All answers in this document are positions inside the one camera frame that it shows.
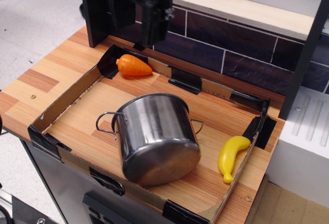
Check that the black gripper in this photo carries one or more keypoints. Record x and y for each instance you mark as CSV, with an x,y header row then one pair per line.
x,y
156,17

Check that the stainless steel pot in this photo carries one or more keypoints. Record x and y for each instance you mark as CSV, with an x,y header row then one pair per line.
x,y
157,141

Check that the cardboard fence with black tape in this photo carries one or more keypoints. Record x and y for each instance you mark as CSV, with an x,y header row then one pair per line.
x,y
86,160

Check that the orange toy carrot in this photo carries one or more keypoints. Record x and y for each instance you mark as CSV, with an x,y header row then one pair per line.
x,y
130,65

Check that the dark brick backsplash panel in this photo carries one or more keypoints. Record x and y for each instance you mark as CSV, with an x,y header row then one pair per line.
x,y
235,41

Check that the yellow toy banana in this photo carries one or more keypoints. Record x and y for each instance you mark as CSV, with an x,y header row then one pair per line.
x,y
228,153

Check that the black oven control panel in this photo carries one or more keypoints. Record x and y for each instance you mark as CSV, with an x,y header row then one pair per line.
x,y
106,209

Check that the white sink drainboard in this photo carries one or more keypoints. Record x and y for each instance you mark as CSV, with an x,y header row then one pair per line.
x,y
307,124

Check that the dark grey upright post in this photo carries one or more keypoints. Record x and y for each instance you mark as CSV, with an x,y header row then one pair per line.
x,y
305,57

